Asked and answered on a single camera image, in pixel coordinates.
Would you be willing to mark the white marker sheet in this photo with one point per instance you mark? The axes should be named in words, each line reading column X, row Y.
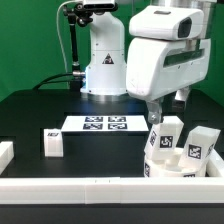
column 112, row 123

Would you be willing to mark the white round stool seat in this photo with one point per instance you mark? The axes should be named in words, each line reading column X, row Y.
column 170, row 167

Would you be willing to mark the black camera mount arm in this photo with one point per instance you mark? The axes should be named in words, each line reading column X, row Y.
column 76, row 16

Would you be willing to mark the white U-shaped fence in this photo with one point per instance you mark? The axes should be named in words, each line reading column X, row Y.
column 209, row 189

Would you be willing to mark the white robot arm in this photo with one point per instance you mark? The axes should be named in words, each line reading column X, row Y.
column 106, row 73

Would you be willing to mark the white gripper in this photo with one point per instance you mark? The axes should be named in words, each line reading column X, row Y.
column 169, row 52

